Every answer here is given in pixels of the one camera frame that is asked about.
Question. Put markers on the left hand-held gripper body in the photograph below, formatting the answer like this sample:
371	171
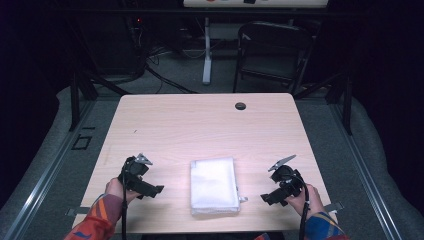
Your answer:
134	170

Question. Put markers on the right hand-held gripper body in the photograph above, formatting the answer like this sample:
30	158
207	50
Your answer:
287	180

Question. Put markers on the silver zipper pull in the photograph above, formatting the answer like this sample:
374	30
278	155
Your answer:
243	199

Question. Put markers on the white mesh zipper pouch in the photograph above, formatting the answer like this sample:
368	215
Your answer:
213	185

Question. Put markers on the person's left hand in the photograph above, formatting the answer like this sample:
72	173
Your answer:
116	190

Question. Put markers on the person's right hand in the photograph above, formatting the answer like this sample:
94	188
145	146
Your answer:
310	201

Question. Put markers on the grey tape tab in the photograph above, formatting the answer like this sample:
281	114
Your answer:
77	211
334	206

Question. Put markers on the black tape strip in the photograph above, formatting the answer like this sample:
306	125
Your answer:
88	127

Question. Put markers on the black tape square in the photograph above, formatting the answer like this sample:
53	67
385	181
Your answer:
74	142

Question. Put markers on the dark round table grommet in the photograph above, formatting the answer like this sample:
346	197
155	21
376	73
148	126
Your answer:
240	106

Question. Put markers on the black folding chair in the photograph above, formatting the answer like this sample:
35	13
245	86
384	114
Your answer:
273	53

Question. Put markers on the dark equipment box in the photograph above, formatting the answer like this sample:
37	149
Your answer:
110	43

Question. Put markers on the white desk leg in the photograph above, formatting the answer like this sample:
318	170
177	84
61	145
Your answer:
207	56

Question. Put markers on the aluminium floor rail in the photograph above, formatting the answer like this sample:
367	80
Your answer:
50	173
366	173

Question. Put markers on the black metal frame post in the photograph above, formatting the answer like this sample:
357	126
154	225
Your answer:
75	100
346	106

